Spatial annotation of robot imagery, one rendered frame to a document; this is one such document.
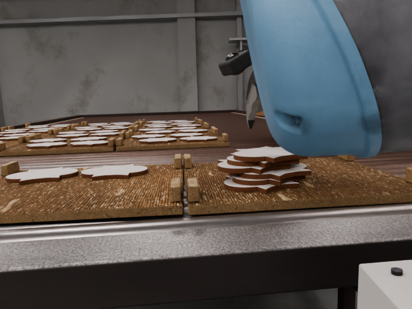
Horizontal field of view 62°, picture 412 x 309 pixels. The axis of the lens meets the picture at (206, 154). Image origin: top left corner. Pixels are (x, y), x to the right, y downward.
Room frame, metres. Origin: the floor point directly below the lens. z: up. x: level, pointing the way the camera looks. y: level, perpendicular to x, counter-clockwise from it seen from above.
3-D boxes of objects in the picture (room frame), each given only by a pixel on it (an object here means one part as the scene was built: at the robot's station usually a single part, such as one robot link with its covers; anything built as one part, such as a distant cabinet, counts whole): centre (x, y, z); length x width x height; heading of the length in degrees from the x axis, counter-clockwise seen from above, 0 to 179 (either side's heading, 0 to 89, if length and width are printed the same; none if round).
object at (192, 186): (0.54, 0.02, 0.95); 0.06 x 0.02 x 0.03; 5
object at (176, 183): (0.55, 0.05, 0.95); 0.06 x 0.02 x 0.03; 4
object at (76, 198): (0.67, 0.25, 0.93); 0.41 x 0.35 x 0.02; 94
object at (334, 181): (0.69, -0.16, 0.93); 0.41 x 0.35 x 0.02; 95
